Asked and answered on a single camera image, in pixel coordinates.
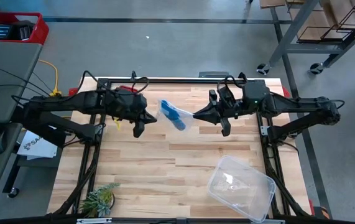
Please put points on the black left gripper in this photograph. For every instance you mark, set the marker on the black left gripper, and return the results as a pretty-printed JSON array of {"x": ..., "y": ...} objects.
[{"x": 129, "y": 107}]

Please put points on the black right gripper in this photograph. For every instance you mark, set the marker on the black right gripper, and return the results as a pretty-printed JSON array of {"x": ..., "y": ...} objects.
[{"x": 233, "y": 109}]

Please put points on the clear plastic bag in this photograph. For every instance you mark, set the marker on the clear plastic bag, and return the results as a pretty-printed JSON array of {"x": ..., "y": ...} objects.
[{"x": 186, "y": 119}]

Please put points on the blue elastic bandage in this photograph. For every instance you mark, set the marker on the blue elastic bandage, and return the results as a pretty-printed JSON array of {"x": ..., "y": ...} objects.
[{"x": 172, "y": 116}]

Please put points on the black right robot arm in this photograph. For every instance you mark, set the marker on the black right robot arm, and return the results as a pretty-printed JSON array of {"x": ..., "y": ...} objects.
[{"x": 301, "y": 107}]

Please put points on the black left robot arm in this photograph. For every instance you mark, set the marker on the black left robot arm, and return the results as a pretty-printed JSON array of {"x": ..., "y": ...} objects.
[{"x": 71, "y": 99}]

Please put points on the small red box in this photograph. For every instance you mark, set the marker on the small red box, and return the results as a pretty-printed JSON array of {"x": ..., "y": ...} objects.
[{"x": 129, "y": 88}]

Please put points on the red clamp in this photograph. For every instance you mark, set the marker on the red clamp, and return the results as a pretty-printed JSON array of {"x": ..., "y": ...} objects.
[
  {"x": 311, "y": 207},
  {"x": 286, "y": 92},
  {"x": 73, "y": 91}
]

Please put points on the clear plastic container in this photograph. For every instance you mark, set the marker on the clear plastic container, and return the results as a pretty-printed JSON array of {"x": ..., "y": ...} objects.
[{"x": 242, "y": 189}]

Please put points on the black desk stand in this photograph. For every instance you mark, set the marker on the black desk stand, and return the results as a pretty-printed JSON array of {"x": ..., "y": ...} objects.
[{"x": 53, "y": 140}]

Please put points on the green succulent plant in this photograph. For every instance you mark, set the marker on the green succulent plant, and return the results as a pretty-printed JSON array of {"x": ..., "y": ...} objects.
[{"x": 98, "y": 202}]

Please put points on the white printed paper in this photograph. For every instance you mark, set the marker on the white printed paper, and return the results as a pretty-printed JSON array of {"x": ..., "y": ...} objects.
[{"x": 37, "y": 149}]

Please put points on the grey metal cart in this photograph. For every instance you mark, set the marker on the grey metal cart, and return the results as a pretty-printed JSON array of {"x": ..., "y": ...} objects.
[{"x": 314, "y": 47}]

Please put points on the large red crate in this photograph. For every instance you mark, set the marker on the large red crate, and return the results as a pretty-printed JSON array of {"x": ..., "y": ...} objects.
[{"x": 40, "y": 31}]

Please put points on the brown cardboard box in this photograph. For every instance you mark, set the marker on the brown cardboard box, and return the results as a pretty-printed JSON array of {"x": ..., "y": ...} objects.
[{"x": 317, "y": 21}]

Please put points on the grey desk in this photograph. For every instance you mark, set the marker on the grey desk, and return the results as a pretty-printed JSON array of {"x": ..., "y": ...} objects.
[{"x": 6, "y": 77}]

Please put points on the orange black striped block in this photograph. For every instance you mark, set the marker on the orange black striped block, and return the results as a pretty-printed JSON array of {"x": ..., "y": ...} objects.
[{"x": 321, "y": 213}]

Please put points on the black desk leg with caster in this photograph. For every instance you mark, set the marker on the black desk leg with caster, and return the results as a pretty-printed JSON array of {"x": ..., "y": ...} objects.
[{"x": 11, "y": 183}]

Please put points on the plain black box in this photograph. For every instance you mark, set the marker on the plain black box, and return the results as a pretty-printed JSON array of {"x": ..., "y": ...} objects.
[{"x": 21, "y": 31}]

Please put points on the black box with blue stripes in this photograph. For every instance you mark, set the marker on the black box with blue stripes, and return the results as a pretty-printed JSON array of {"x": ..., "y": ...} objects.
[{"x": 1, "y": 31}]

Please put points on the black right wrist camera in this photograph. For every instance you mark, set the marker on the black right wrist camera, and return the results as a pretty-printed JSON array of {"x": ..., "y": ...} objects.
[{"x": 228, "y": 96}]

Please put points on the grey bracket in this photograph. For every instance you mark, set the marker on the grey bracket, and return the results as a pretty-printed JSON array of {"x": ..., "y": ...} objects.
[{"x": 213, "y": 74}]

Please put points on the black aluminium table frame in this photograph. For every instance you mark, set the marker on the black aluminium table frame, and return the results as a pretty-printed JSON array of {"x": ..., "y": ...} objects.
[{"x": 177, "y": 81}]

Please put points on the silver metal bracket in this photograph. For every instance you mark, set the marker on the silver metal bracket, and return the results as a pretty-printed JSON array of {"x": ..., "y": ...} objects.
[
  {"x": 267, "y": 221},
  {"x": 93, "y": 221}
]

